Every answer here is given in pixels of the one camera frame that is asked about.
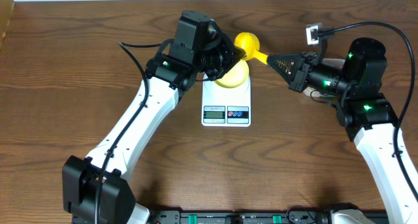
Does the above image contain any yellow plastic measuring scoop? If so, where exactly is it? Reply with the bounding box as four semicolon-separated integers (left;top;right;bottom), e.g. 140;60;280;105
234;32;268;65

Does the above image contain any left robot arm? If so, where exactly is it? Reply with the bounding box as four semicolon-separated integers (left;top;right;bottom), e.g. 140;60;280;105
62;31;245;223

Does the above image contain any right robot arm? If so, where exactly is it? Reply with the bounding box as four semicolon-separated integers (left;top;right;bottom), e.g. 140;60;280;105
266;37;417;223

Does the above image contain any yellow plastic bowl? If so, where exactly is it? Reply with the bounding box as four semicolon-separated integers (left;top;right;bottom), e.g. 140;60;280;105
215;60;249;88

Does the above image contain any white digital kitchen scale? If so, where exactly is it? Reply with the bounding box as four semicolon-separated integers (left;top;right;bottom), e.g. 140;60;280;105
201;77;251;127

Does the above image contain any clear plastic container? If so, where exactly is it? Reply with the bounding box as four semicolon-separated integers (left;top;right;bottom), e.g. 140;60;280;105
303;58;345;99

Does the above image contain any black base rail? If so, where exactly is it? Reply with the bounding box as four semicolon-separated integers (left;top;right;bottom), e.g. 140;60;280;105
146;210;331;224

